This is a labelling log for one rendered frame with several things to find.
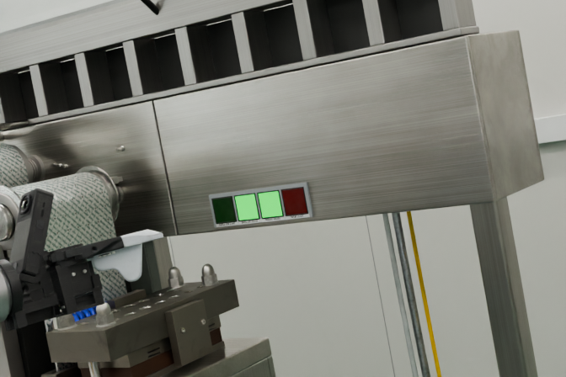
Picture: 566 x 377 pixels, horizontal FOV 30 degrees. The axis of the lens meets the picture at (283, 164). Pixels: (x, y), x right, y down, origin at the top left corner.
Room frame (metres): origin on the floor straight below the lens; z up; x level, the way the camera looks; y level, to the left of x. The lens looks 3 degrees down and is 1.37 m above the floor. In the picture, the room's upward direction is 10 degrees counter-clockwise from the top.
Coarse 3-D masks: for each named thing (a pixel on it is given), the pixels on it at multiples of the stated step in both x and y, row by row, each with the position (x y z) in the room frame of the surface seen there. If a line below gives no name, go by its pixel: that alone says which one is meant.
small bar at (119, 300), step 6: (126, 294) 2.20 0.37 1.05; (132, 294) 2.19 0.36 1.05; (138, 294) 2.20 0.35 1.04; (144, 294) 2.22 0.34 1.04; (108, 300) 2.15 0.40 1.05; (114, 300) 2.14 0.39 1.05; (120, 300) 2.16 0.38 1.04; (126, 300) 2.17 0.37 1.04; (132, 300) 2.19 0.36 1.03; (114, 306) 2.15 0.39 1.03; (120, 306) 2.16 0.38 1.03
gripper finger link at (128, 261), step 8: (136, 232) 1.33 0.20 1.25; (144, 232) 1.33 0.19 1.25; (152, 232) 1.34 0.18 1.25; (160, 232) 1.34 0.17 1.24; (128, 240) 1.32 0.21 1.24; (136, 240) 1.32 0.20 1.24; (144, 240) 1.32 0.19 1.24; (152, 240) 1.33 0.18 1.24; (96, 248) 1.32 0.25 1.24; (128, 248) 1.32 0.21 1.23; (136, 248) 1.32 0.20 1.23; (96, 256) 1.32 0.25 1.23; (104, 256) 1.32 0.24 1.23; (112, 256) 1.32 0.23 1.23; (120, 256) 1.32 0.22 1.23; (128, 256) 1.32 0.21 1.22; (136, 256) 1.32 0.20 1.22; (96, 264) 1.32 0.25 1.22; (104, 264) 1.32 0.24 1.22; (112, 264) 1.32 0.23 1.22; (120, 264) 1.32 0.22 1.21; (128, 264) 1.32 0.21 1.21; (136, 264) 1.32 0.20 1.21; (120, 272) 1.32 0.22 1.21; (128, 272) 1.32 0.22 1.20; (136, 272) 1.32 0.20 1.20; (128, 280) 1.32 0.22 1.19
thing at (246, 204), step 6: (240, 198) 2.17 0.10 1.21; (246, 198) 2.16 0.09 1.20; (252, 198) 2.15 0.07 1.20; (240, 204) 2.17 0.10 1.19; (246, 204) 2.16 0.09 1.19; (252, 204) 2.15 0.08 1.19; (240, 210) 2.17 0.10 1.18; (246, 210) 2.16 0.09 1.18; (252, 210) 2.15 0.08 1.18; (240, 216) 2.17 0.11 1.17; (246, 216) 2.16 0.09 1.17; (252, 216) 2.15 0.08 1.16; (258, 216) 2.15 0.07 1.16
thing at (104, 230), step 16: (96, 224) 2.22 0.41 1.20; (112, 224) 2.26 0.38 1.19; (48, 240) 2.11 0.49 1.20; (64, 240) 2.14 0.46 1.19; (80, 240) 2.18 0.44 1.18; (96, 240) 2.21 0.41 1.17; (96, 272) 2.20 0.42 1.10; (112, 272) 2.24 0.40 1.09; (112, 288) 2.23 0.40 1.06; (48, 320) 2.07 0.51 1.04
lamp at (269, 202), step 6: (270, 192) 2.12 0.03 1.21; (276, 192) 2.11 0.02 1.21; (264, 198) 2.13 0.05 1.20; (270, 198) 2.12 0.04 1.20; (276, 198) 2.11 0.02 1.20; (264, 204) 2.13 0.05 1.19; (270, 204) 2.12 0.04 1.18; (276, 204) 2.12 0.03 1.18; (264, 210) 2.13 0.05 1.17; (270, 210) 2.13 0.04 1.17; (276, 210) 2.12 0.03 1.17; (264, 216) 2.14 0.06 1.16; (270, 216) 2.13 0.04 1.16
